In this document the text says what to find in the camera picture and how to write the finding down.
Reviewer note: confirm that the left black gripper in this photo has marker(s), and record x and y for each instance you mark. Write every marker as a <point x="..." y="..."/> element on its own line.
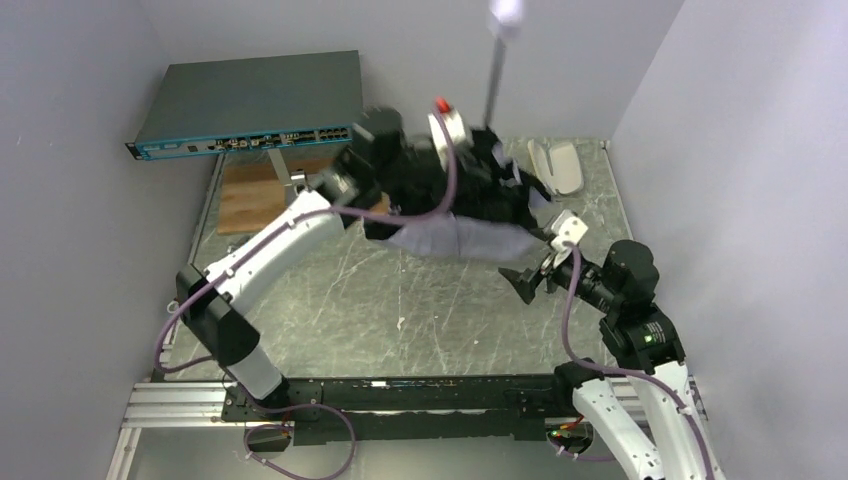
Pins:
<point x="484" y="165"/>

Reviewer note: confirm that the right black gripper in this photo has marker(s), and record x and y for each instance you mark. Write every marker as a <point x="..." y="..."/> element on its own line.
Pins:
<point x="544" y="271"/>

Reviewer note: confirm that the beige umbrella pouch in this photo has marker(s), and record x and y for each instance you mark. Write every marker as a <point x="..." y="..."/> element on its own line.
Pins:
<point x="557" y="166"/>

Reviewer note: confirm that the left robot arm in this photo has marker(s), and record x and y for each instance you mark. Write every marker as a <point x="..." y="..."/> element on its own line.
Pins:
<point x="218" y="298"/>

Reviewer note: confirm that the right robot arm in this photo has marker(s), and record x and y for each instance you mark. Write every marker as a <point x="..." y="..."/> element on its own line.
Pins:
<point x="643" y="408"/>

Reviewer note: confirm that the wooden board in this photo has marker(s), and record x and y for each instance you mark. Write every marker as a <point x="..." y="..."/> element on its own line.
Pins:
<point x="251" y="196"/>

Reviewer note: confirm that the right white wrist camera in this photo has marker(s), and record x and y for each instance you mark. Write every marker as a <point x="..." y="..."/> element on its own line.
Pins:
<point x="565" y="230"/>

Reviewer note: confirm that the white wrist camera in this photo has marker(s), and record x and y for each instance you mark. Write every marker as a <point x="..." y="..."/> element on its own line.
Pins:
<point x="446" y="122"/>
<point x="565" y="230"/>

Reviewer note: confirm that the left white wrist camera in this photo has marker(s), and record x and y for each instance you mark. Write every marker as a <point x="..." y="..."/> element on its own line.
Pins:
<point x="446" y="122"/>

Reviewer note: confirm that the metal stand bracket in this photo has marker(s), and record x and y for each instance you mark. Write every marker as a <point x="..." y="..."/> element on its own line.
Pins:
<point x="291" y="171"/>

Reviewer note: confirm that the grey network switch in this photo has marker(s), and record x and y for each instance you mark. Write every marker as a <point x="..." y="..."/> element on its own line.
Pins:
<point x="212" y="107"/>

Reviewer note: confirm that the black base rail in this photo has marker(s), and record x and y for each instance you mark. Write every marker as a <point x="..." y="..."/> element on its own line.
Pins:
<point x="522" y="407"/>

